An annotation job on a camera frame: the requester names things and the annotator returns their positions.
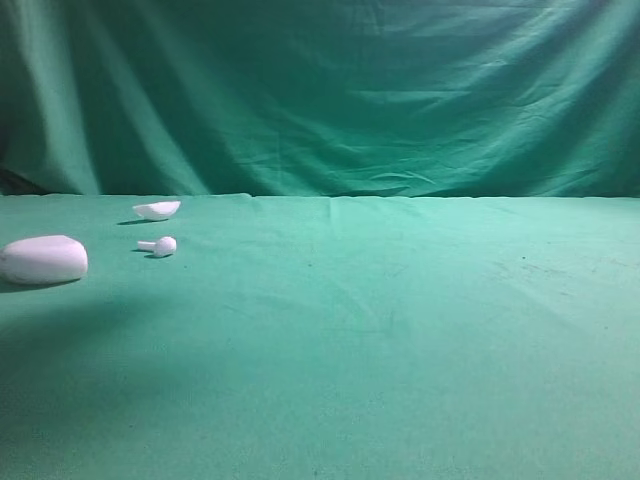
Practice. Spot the white earbud near left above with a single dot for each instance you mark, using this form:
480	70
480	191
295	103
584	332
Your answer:
163	247

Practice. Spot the white earbud case lid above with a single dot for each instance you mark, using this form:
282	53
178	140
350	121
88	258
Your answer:
157	211

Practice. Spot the white earbud case body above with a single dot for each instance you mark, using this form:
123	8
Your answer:
44	260

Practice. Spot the green table cloth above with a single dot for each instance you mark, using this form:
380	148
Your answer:
318	338

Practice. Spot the green backdrop cloth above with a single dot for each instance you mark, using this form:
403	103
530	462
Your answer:
321	98

